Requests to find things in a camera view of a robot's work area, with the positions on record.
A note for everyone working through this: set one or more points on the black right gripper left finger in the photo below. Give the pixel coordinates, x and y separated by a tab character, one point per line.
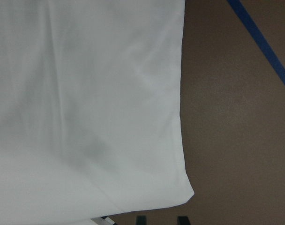
140	220

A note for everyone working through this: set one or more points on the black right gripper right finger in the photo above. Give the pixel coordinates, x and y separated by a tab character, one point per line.
182	220

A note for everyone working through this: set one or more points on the white long-sleeve printed shirt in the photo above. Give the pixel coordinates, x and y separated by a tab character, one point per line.
89	109

